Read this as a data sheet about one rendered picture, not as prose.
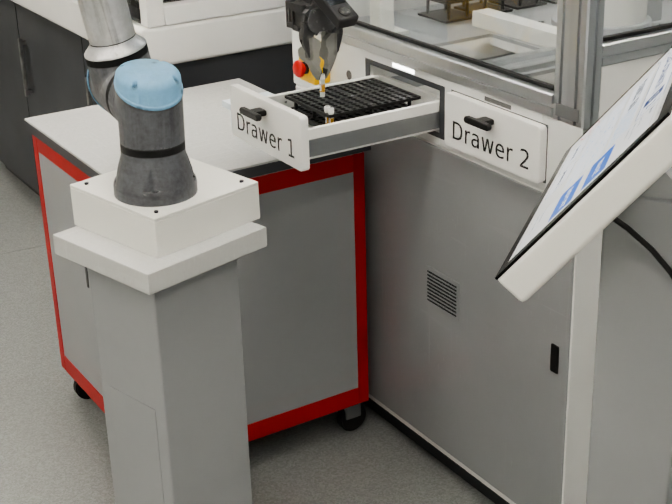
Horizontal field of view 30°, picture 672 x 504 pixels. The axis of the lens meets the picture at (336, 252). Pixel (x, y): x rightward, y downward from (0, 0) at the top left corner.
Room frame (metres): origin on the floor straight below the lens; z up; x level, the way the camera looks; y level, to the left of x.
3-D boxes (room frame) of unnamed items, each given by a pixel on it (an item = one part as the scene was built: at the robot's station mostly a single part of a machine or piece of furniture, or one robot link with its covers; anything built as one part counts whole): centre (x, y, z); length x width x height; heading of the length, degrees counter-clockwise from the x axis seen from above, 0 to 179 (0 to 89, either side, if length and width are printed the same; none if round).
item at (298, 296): (2.76, 0.32, 0.38); 0.62 x 0.58 x 0.76; 31
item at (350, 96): (2.51, -0.04, 0.87); 0.22 x 0.18 x 0.06; 121
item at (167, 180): (2.14, 0.32, 0.89); 0.15 x 0.15 x 0.10
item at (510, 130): (2.30, -0.31, 0.87); 0.29 x 0.02 x 0.11; 31
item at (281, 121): (2.40, 0.13, 0.87); 0.29 x 0.02 x 0.11; 31
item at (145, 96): (2.15, 0.32, 1.00); 0.13 x 0.12 x 0.14; 26
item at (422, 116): (2.51, -0.05, 0.86); 0.40 x 0.26 x 0.06; 121
